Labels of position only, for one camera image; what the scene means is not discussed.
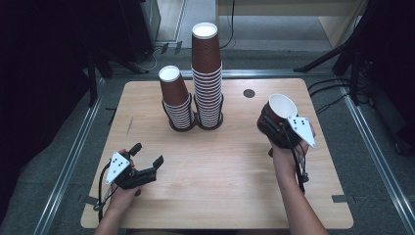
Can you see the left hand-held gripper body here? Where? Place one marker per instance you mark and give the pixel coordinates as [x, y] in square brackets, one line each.
[118, 166]

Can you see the beige counter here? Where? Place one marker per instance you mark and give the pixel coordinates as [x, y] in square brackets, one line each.
[293, 8]

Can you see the black tripod stand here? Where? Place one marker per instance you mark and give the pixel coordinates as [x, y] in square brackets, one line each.
[352, 49]

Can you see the black tape strip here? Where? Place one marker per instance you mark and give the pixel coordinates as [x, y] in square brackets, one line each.
[89, 200]
[340, 198]

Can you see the person's left hand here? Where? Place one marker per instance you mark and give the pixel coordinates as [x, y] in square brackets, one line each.
[122, 199]

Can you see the dark cabinet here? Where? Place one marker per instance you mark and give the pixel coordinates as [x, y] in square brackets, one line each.
[143, 26]

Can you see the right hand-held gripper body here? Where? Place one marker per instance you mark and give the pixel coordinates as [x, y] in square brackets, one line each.
[301, 129]

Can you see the short stack of brown cups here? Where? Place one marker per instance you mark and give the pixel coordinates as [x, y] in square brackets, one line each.
[174, 91]

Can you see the black metal stand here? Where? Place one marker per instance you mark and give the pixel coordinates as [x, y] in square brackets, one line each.
[93, 78]

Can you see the brown paper cup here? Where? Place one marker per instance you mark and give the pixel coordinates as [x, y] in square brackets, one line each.
[282, 104]

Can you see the tall stack of brown cups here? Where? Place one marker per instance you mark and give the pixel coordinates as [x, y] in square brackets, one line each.
[207, 81]

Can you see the striped cup stack in holder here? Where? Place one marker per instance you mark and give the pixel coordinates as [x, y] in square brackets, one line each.
[210, 126]

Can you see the aluminium floor rail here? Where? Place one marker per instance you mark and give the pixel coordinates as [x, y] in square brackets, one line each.
[65, 169]
[378, 160]

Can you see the person's right hand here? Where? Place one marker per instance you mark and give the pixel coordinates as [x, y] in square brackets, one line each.
[288, 163]

